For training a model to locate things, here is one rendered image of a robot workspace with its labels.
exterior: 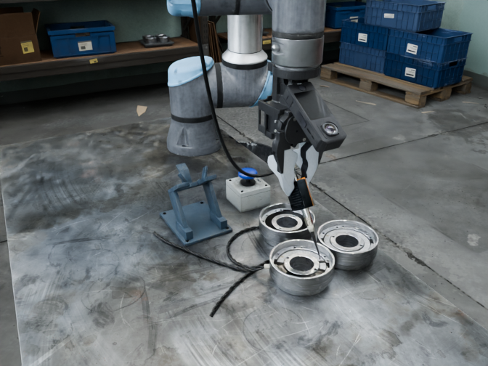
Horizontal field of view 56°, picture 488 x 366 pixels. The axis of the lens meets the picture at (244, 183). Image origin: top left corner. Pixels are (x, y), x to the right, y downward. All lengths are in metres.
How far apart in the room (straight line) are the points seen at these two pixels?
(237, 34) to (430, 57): 3.35
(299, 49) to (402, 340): 0.43
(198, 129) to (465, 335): 0.77
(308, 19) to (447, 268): 1.75
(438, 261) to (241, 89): 1.42
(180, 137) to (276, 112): 0.53
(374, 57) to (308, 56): 4.12
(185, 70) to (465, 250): 1.69
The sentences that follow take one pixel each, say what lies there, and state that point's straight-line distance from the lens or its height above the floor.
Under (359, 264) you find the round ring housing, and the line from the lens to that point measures 0.81.
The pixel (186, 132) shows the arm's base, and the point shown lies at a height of 0.86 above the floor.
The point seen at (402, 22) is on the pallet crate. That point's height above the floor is 0.64.
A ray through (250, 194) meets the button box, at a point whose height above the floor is 0.84.
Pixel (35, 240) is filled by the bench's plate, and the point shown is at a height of 0.80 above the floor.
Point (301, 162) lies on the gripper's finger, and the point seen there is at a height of 0.96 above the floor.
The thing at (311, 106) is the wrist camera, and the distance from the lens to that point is 0.68.
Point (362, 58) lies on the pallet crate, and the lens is 4.89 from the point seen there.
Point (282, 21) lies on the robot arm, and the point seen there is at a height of 1.20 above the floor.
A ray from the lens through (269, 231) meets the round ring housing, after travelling 0.84.
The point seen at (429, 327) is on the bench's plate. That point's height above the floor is 0.80.
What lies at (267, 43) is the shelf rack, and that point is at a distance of 4.65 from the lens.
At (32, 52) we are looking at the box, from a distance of 4.12.
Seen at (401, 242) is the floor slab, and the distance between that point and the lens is 2.38.
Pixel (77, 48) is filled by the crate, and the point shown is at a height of 0.52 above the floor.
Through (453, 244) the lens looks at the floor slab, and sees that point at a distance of 2.45.
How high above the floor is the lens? 1.30
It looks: 28 degrees down
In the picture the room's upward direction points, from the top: straight up
